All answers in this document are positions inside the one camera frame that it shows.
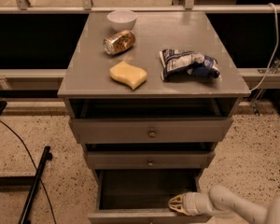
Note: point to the blue white chip bag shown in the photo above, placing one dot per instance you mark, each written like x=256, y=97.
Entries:
x=175, y=61

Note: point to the grey middle drawer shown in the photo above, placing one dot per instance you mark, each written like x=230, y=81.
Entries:
x=107, y=160

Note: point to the white bowl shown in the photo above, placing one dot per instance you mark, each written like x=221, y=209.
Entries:
x=122, y=19

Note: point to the black stand leg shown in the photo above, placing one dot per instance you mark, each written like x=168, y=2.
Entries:
x=30, y=181

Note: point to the yellow sponge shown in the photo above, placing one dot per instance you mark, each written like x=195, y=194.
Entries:
x=127, y=74

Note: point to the grey drawer cabinet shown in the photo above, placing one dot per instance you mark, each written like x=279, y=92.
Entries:
x=89, y=91

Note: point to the grey bottom drawer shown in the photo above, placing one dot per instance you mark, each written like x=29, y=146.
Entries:
x=142, y=196

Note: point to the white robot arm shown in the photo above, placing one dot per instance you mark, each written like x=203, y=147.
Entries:
x=222, y=202

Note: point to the golden soda can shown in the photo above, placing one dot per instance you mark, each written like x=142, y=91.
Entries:
x=119, y=42

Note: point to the grey top drawer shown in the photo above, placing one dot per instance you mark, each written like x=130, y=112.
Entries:
x=166, y=130

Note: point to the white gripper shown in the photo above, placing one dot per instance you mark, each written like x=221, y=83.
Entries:
x=190, y=202

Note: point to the grey drawer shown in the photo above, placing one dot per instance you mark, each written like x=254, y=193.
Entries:
x=166, y=130
x=142, y=196
x=107, y=160

